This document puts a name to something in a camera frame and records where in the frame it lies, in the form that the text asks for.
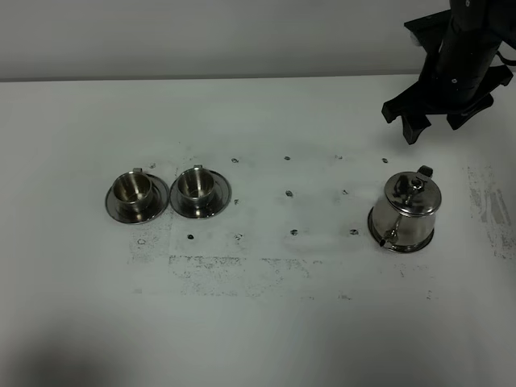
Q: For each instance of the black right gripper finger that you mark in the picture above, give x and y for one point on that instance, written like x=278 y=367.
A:
x=413 y=125

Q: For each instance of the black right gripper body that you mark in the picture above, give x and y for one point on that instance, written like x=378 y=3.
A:
x=457 y=80

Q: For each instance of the stainless steel teapot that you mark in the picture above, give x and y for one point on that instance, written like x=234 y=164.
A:
x=406 y=211

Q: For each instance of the steel saucer near teapot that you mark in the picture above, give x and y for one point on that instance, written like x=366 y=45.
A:
x=222 y=198

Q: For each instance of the steel teacup near teapot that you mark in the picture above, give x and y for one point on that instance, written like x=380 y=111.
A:
x=195 y=187

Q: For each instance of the steel saucer far side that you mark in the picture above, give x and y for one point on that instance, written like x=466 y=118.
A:
x=159 y=203

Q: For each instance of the steel teacup far side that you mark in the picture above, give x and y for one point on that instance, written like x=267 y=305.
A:
x=133 y=191

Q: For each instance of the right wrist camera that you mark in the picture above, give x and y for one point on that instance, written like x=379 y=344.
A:
x=429 y=30

